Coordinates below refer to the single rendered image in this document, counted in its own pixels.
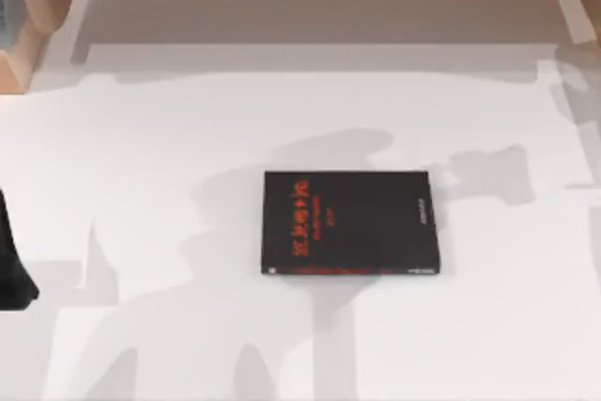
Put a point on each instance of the black book with red lettering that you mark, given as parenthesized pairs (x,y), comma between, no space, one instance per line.
(349,222)

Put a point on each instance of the grey-blue book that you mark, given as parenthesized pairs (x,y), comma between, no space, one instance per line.
(8,6)

